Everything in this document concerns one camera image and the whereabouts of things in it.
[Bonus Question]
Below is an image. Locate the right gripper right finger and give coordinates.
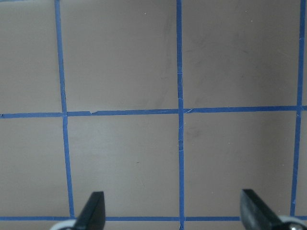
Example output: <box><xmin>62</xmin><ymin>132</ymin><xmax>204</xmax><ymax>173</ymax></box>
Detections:
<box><xmin>240</xmin><ymin>189</ymin><xmax>288</xmax><ymax>230</ymax></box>

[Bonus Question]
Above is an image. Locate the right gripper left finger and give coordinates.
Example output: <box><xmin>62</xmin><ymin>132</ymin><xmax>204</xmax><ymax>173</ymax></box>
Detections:
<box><xmin>73</xmin><ymin>191</ymin><xmax>106</xmax><ymax>230</ymax></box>

